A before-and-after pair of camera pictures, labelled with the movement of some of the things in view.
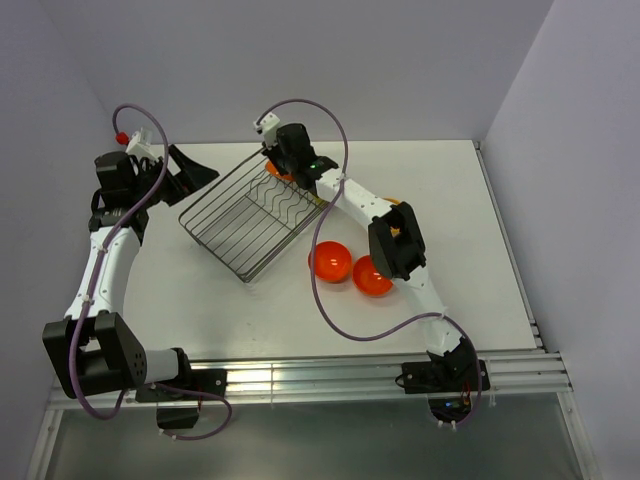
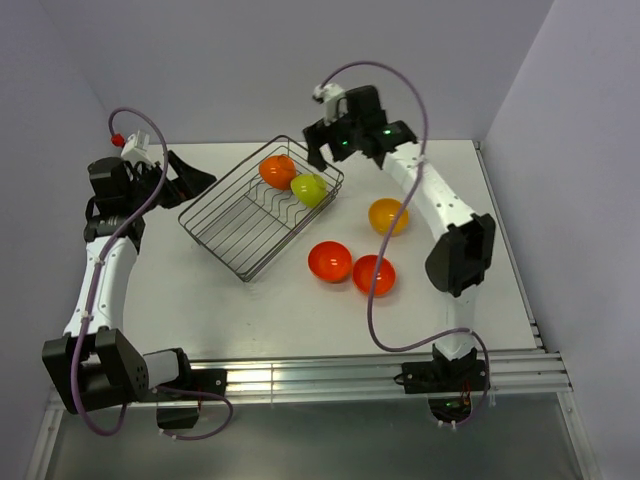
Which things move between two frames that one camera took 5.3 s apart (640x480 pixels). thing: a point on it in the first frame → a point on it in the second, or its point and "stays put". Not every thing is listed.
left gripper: (191, 177) stays put
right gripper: (271, 154) → (314, 135)
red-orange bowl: (368, 280) stays put
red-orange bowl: (332, 261) stays put
